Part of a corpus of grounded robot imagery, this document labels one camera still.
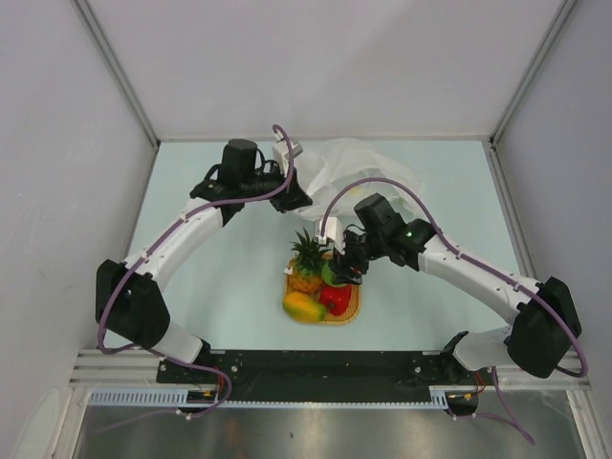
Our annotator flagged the fake pineapple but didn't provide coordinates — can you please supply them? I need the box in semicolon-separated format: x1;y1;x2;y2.
288;229;329;295

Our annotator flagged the fake green lime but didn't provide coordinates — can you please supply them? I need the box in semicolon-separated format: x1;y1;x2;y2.
320;261;337;287

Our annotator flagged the purple cable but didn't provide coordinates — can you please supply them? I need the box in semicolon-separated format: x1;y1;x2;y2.
318;176;590;446
93;123;294;434

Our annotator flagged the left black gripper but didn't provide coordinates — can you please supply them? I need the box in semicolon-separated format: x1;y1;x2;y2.
241;160;312;214

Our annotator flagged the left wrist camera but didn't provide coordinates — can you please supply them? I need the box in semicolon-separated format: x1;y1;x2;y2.
273;139;303;176

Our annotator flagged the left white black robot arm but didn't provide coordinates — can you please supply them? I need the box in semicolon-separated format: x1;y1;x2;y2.
95;133;313;383

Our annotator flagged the white cable duct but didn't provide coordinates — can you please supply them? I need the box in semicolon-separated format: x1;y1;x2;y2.
89;385;479;410

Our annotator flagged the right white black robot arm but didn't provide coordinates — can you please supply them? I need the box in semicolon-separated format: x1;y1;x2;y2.
317;193;581;383

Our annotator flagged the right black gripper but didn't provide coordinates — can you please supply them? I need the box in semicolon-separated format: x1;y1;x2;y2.
329;229;386;285

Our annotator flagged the aluminium frame rail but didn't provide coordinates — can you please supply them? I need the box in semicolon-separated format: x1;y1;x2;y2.
69;349;591;391

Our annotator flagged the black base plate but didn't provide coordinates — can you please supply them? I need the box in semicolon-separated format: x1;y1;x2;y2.
157;343;499;403

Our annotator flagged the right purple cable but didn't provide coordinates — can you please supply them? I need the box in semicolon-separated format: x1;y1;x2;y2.
318;176;590;446

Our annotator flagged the white plastic bag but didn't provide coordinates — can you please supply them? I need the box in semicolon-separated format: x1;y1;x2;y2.
295;138;423;221

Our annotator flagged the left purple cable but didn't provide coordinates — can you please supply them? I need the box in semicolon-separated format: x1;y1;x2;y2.
93;123;294;434

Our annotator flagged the fake mango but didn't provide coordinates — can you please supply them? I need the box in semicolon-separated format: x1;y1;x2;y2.
282;292;327;323

